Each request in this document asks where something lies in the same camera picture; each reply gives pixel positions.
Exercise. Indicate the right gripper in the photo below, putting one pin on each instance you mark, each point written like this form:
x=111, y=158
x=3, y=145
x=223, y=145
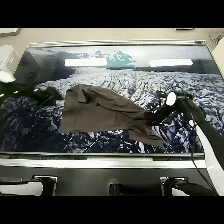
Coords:
x=157, y=117

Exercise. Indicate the brown pants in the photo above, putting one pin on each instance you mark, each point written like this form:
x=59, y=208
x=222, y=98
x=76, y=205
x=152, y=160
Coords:
x=96, y=111

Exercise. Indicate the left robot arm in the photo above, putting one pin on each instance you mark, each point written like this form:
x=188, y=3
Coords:
x=7, y=77

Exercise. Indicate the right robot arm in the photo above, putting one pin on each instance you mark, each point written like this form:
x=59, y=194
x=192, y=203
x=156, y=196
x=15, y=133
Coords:
x=200, y=120

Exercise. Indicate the silver frame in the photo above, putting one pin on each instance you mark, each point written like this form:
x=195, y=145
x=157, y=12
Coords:
x=100, y=163

